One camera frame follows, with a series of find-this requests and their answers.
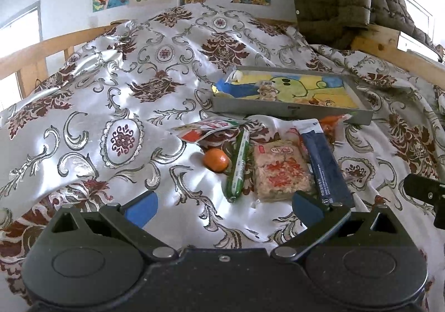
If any grey shallow tray box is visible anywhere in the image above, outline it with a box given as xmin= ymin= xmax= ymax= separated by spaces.
xmin=211 ymin=67 xmax=374 ymax=126

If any green sausage stick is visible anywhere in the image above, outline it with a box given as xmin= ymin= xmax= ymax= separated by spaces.
xmin=225 ymin=128 xmax=251 ymax=202

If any white window frame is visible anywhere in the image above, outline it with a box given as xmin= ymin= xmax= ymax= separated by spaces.
xmin=0 ymin=1 xmax=43 ymax=104

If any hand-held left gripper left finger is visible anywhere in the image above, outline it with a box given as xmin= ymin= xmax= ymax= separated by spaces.
xmin=45 ymin=190 xmax=178 ymax=261

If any cartoon drawing sheet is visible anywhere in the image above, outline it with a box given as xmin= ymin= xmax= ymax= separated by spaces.
xmin=215 ymin=70 xmax=359 ymax=108

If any clear rice cracker packet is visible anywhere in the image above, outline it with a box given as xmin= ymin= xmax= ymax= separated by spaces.
xmin=251 ymin=141 xmax=317 ymax=202

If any orange mandarin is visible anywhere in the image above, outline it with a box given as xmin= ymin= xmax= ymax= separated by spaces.
xmin=202 ymin=148 xmax=231 ymax=173

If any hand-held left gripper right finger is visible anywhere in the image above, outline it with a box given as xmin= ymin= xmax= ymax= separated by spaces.
xmin=270 ymin=191 xmax=404 ymax=261

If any dark blue stick packet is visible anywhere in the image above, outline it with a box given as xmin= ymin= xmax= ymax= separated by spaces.
xmin=295 ymin=119 xmax=355 ymax=208

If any floral satin printed blanket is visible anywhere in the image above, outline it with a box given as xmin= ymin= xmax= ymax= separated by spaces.
xmin=0 ymin=2 xmax=445 ymax=299

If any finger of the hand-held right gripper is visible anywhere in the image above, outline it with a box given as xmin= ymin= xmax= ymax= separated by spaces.
xmin=404 ymin=173 xmax=445 ymax=227

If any orange snack packet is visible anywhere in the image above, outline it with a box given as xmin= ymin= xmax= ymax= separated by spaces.
xmin=318 ymin=114 xmax=352 ymax=135

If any small beige snack packet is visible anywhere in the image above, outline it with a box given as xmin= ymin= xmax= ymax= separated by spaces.
xmin=259 ymin=80 xmax=279 ymax=101

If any red and white snack pouch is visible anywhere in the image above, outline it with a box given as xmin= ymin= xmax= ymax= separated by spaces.
xmin=171 ymin=117 xmax=251 ymax=144

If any wooden bed frame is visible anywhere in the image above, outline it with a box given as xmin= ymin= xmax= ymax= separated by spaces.
xmin=0 ymin=20 xmax=445 ymax=100

